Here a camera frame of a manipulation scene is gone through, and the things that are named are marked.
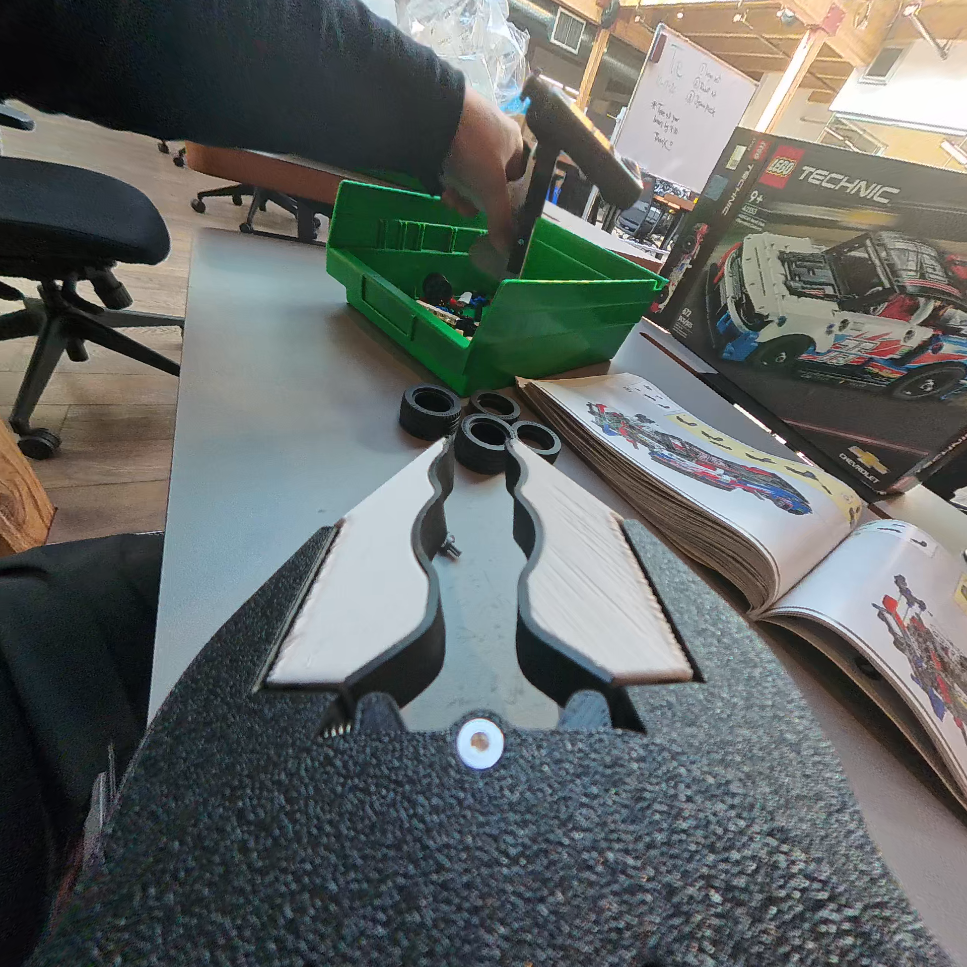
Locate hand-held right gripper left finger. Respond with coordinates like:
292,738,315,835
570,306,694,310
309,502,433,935
266,436,456,707

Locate open instruction booklet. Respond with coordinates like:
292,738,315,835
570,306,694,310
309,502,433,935
516,372,967,811

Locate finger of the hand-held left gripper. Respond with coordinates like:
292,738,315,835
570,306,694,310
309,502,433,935
467,223,522,282

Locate green storage bin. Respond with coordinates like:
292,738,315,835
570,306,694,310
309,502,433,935
325,177,671,397

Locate clear plastic bag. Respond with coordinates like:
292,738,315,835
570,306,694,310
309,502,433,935
429,0,531,116

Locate black car set box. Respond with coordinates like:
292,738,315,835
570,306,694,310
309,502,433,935
650,126,967,497

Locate person's left forearm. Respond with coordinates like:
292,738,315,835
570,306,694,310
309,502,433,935
0,0,467,191

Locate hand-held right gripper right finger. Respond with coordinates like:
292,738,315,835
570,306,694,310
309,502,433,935
505,438,695,707

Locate black rubber toy tyre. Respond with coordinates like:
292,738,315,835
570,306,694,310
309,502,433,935
469,388,523,425
398,383,464,442
452,413,515,476
509,421,563,464

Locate grey desk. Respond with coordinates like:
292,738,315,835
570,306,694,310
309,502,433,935
147,227,967,960

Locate black office chair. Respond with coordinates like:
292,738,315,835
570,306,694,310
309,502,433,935
0,104,187,462
191,180,327,244

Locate pile of loose bricks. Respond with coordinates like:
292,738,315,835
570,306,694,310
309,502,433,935
413,270,497,338

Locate person's left hand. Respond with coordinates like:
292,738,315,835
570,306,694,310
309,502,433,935
440,85,535,255

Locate whiteboard with writing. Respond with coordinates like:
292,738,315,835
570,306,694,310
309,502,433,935
609,21,762,180

